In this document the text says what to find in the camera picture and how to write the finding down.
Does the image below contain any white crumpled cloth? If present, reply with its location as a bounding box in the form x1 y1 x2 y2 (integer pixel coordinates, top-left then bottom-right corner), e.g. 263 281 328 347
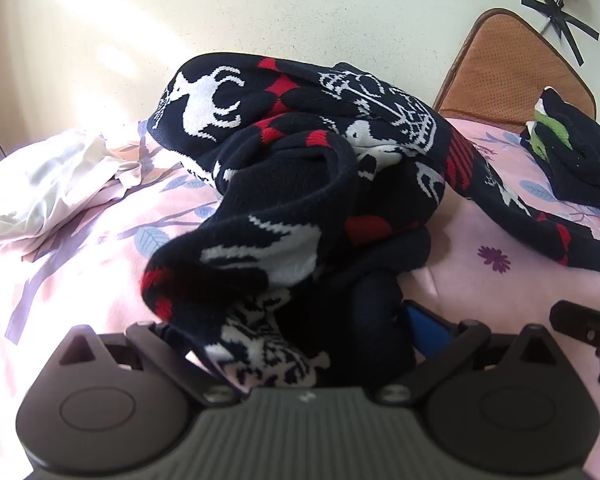
0 129 146 251

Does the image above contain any folded black knit garment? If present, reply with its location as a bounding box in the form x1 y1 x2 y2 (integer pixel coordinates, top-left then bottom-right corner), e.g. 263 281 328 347
519 87 600 211

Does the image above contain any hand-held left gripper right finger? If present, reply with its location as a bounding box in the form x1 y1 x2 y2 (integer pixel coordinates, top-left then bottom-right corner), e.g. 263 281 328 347
380 300 563 406

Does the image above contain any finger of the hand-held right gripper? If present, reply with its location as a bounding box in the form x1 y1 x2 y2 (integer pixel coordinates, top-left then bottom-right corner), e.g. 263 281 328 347
550 300 600 387

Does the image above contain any black tape cross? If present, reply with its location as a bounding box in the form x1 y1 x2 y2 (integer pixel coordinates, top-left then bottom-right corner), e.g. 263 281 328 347
521 0 600 66

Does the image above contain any brown perforated cushion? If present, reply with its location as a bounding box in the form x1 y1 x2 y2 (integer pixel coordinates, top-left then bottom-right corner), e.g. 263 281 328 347
432 7 597 126

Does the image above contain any navy patterned knit sweater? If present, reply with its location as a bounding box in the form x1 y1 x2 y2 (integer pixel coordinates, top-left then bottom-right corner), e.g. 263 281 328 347
139 52 600 396

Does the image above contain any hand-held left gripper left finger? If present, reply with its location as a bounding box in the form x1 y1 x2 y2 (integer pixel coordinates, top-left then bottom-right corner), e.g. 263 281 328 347
47 322 246 406

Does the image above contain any pink floral bed sheet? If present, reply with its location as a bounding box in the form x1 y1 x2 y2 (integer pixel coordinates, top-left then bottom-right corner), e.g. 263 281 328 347
0 115 600 480

